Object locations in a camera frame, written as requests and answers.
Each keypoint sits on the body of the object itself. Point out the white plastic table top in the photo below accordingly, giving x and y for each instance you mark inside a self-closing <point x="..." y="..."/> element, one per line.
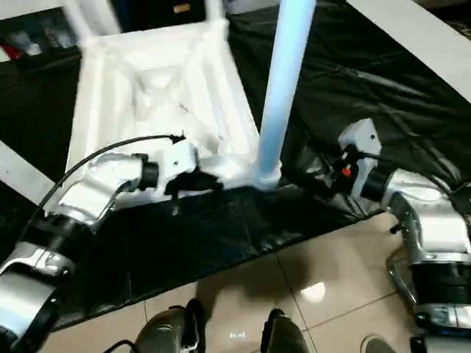
<point x="162" y="95"/>

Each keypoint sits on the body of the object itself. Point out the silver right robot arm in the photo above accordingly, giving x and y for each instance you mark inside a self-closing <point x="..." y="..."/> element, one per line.
<point x="427" y="220"/>

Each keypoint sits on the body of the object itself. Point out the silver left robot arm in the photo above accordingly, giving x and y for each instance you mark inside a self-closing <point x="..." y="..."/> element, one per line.
<point x="81" y="206"/>

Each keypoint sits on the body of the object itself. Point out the black work mat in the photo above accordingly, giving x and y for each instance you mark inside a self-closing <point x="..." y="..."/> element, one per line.
<point x="353" y="95"/>

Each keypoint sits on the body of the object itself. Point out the dark left robot foot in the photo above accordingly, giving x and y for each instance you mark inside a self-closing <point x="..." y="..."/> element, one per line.
<point x="165" y="331"/>

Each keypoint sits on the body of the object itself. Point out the dark robot foot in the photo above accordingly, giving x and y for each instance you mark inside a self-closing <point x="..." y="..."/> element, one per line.
<point x="287" y="334"/>
<point x="165" y="331"/>

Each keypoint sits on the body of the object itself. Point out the dark right robot foot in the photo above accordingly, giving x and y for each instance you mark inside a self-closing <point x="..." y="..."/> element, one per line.
<point x="287" y="334"/>

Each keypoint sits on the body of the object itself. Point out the white flat board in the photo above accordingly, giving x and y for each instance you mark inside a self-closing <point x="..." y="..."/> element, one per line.
<point x="419" y="29"/>

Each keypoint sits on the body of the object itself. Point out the grey shoe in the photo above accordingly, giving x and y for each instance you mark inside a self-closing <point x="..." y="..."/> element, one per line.
<point x="379" y="345"/>

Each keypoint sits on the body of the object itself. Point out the small yellow label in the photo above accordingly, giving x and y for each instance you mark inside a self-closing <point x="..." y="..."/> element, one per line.
<point x="182" y="9"/>

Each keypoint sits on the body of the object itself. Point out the white cabinet with glass doors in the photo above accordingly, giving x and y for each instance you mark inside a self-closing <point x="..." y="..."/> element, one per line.
<point x="29" y="37"/>

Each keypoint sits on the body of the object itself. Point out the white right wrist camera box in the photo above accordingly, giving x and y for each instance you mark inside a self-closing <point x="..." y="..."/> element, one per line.
<point x="359" y="140"/>

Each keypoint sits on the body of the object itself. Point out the chrome tube frame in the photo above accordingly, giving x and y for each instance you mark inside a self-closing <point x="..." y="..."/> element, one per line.
<point x="401" y="279"/>

